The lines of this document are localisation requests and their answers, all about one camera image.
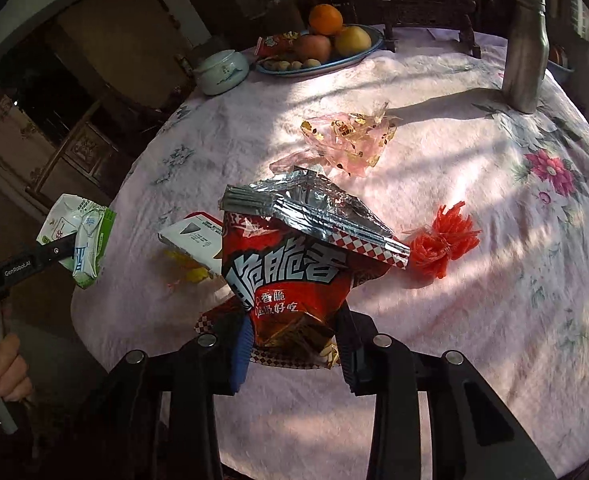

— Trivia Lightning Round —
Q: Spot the green white tissue packet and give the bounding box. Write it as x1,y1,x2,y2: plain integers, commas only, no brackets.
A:
37,194,118,290

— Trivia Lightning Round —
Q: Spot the blue bowl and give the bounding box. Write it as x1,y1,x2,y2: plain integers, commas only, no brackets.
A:
547,45,575,83

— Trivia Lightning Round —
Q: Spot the red foil snack bag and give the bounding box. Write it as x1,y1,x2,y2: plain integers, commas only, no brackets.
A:
194,169,411,371

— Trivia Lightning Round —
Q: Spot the pale ceramic lidded jar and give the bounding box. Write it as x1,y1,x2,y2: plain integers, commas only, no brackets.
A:
193,49,250,96

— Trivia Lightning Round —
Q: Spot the small red snack packet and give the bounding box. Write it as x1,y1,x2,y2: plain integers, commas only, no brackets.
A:
254,31,301,57

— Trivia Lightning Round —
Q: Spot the red apple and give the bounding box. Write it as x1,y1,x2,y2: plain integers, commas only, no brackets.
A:
293,34,333,62

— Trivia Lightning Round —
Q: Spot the carved wooden stand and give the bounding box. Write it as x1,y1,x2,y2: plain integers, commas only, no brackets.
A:
365,0,483,58

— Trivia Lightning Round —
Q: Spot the orange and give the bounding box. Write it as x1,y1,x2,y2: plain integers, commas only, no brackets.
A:
309,4,344,37

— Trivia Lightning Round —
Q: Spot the metal bottle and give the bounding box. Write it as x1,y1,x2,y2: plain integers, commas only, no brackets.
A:
502,0,549,114

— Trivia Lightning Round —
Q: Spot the pink plastic wrapper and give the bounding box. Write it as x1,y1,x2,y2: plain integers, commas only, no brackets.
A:
269,151,328,177

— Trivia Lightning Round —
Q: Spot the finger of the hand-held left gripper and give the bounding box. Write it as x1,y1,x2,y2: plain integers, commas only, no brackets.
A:
33,234,78,274

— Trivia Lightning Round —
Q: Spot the red foam fruit net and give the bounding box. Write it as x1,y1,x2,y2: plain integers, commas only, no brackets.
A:
402,201,483,282

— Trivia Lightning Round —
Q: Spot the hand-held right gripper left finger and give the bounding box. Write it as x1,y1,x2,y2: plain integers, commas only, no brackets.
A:
82,317,255,480

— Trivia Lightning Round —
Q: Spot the person's left hand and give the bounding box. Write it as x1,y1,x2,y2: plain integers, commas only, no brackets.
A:
0,305,31,406

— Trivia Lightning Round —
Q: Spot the yellow candy wrapper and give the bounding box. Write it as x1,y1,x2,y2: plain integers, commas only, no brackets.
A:
163,250,216,292

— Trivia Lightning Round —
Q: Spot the dark wooden cabinet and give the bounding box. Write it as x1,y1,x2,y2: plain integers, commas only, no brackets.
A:
39,0,212,196

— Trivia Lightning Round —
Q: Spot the yellow pear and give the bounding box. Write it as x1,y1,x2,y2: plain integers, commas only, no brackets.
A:
335,26,373,57

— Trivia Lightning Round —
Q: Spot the white paper box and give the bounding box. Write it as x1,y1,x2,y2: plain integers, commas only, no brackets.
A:
157,211,225,276

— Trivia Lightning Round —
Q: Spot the cluster of brown nuts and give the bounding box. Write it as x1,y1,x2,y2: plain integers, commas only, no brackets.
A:
263,58,321,73

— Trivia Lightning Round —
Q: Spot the blue rimmed fruit plate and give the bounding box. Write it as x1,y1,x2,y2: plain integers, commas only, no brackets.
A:
254,24,385,78

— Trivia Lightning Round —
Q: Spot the pink floral tablecloth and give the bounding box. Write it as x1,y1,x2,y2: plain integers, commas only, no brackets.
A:
72,25,589,480

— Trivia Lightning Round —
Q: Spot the clear gold patterned wrapper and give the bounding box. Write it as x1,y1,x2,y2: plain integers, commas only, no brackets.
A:
299,101,398,178

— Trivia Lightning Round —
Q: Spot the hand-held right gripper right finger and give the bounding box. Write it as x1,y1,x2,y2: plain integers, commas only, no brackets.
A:
335,305,558,480

